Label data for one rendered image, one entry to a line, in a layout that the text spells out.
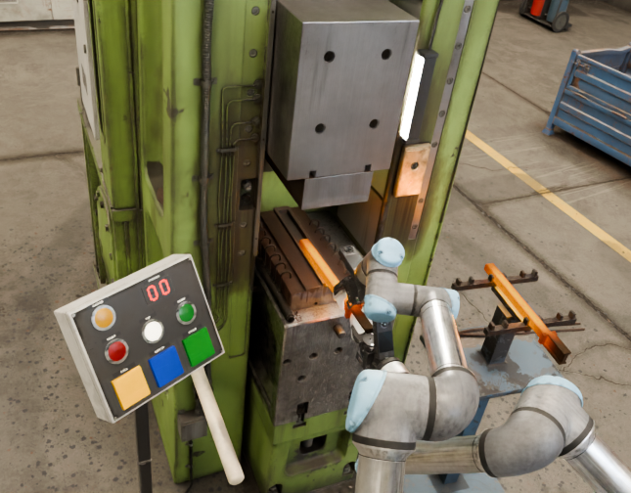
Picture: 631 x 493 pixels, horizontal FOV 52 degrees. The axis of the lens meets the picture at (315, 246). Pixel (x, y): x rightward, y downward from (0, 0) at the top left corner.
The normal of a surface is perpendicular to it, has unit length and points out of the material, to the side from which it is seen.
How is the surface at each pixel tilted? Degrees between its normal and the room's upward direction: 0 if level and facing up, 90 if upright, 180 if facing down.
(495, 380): 0
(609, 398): 0
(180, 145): 90
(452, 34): 90
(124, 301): 60
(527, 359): 0
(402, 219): 90
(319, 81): 90
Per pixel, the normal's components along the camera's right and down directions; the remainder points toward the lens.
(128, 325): 0.70, 0.00
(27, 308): 0.11, -0.81
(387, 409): 0.03, -0.16
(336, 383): 0.39, 0.57
